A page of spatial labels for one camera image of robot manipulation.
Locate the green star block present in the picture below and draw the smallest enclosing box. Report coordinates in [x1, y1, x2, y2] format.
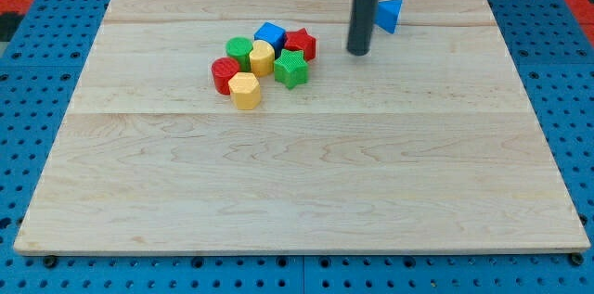
[274, 49, 308, 89]

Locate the yellow hexagon block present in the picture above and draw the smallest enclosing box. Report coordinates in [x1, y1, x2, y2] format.
[228, 72, 262, 110]

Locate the green cylinder block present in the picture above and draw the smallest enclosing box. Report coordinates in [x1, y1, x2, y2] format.
[226, 37, 253, 72]

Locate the blue triangle block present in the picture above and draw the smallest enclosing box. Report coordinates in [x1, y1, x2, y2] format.
[375, 0, 403, 34]

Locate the red star block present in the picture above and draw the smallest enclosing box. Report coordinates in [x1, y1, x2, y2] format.
[284, 28, 316, 61]

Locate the blue cube block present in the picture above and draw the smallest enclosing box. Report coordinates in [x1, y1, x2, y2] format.
[253, 22, 286, 58]

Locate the yellow cylinder block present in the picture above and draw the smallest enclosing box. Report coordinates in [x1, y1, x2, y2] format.
[249, 40, 275, 77]

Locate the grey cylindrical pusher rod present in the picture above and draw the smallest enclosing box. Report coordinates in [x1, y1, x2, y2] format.
[346, 0, 379, 57]

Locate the red cylinder block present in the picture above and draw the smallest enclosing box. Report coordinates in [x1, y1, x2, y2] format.
[211, 57, 240, 96]

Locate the light wooden board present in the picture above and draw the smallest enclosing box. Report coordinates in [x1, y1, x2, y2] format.
[14, 0, 590, 256]

